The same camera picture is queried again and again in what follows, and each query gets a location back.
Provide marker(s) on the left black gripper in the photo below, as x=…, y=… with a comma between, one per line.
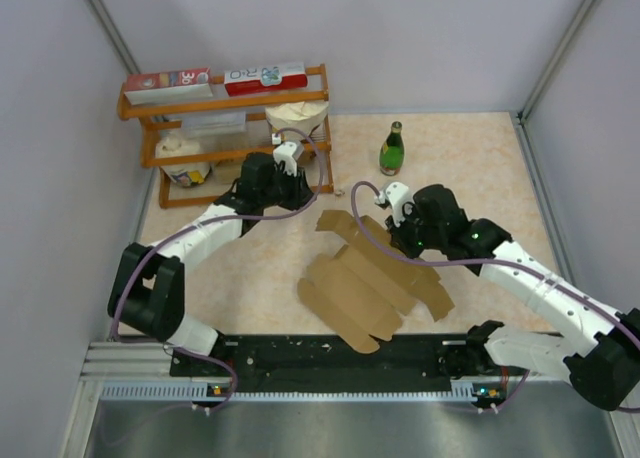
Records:
x=301, y=193

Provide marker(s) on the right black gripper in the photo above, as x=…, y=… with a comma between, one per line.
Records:
x=398, y=237

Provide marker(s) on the brown cardboard box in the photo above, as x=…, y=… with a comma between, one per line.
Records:
x=361, y=293

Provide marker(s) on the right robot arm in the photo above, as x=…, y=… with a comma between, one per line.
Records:
x=595, y=348

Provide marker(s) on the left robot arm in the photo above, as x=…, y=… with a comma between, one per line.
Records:
x=149, y=289

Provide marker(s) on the clear plastic box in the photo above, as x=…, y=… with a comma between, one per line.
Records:
x=214, y=124

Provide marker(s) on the tan block on shelf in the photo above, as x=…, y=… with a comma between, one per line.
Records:
x=225, y=172

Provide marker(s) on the white bag upper shelf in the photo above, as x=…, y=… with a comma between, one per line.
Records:
x=295, y=121

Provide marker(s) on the green glass bottle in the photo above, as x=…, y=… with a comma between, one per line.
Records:
x=392, y=152

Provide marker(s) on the orange wooden shelf rack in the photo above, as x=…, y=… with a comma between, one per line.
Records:
x=230, y=146

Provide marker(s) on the red white carton right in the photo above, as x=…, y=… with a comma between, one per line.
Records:
x=265, y=78

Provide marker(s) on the red white carton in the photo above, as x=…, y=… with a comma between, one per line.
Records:
x=265, y=78
x=169, y=86

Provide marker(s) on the red white carton left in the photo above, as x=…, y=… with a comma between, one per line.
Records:
x=169, y=86

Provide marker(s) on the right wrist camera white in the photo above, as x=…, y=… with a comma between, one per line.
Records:
x=394, y=196

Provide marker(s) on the grey slotted cable duct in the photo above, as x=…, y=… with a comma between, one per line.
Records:
x=203, y=392

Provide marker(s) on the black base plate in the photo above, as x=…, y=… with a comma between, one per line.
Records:
x=325, y=363

